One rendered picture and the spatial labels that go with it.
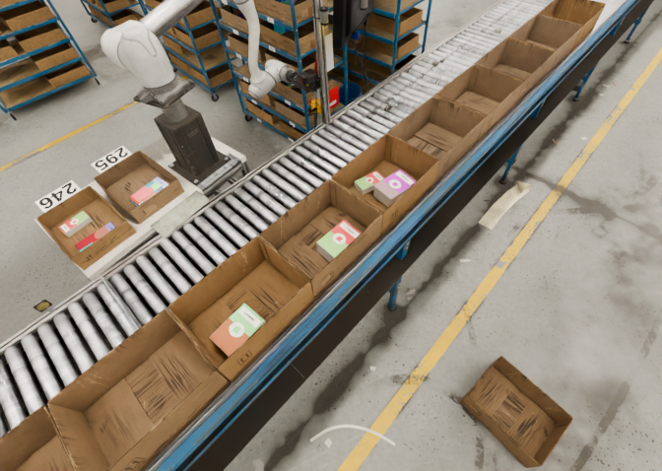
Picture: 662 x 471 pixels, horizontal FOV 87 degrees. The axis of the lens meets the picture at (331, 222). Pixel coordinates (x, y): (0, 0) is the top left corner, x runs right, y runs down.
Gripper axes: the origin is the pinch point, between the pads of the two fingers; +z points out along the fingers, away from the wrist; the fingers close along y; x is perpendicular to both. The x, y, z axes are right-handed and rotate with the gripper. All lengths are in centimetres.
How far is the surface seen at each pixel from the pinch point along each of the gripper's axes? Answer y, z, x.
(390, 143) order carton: -17, 70, -6
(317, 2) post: -1, 11, -49
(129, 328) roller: -151, 42, 20
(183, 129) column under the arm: -78, -12, -10
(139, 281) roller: -138, 25, 20
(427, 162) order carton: -16, 91, -6
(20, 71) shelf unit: -107, -344, 61
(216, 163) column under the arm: -69, -12, 19
